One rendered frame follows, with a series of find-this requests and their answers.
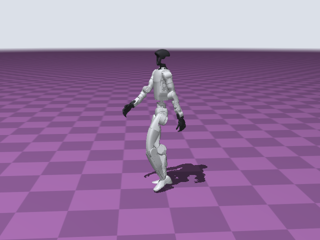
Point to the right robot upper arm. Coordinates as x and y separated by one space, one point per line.
147 89

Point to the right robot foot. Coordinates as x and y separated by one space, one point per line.
155 182

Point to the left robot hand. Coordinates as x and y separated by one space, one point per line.
181 123

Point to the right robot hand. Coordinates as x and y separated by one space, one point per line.
128 107

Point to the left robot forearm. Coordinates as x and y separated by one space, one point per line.
176 105

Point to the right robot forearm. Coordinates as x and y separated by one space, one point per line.
139 99

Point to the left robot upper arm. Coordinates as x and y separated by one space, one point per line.
168 78

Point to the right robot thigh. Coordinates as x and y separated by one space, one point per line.
161 149

